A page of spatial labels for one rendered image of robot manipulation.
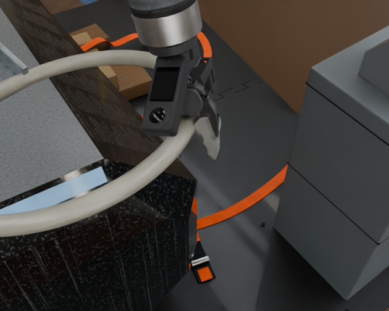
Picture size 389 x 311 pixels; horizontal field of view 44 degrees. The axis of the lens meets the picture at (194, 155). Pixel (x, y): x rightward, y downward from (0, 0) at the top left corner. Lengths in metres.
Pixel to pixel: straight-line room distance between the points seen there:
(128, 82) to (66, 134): 1.32
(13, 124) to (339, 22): 2.32
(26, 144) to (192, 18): 0.65
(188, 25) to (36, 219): 0.32
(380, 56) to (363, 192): 0.40
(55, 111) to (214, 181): 1.05
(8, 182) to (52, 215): 0.49
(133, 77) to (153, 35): 1.86
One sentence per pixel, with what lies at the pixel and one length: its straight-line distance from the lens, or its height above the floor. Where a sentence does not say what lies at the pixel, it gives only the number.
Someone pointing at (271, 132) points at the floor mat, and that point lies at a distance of 2.35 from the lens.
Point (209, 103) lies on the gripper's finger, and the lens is 0.70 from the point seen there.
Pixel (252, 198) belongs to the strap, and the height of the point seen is 0.02.
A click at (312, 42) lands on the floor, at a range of 2.97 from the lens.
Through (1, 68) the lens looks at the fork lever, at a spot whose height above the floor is 1.06.
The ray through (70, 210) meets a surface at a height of 1.19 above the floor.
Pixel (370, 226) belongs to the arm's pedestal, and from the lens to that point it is 1.56.
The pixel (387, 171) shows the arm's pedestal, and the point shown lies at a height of 0.71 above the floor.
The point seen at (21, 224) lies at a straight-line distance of 0.67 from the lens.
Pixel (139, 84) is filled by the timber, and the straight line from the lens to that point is 2.47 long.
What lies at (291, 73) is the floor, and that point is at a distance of 2.72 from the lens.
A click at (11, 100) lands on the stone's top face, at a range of 1.32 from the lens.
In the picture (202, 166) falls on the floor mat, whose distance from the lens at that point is 2.19.
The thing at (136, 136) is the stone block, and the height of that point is 0.72.
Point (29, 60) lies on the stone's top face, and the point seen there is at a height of 0.87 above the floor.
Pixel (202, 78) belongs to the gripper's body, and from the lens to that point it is 0.71.
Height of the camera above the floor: 1.72
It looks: 50 degrees down
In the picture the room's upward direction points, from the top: straight up
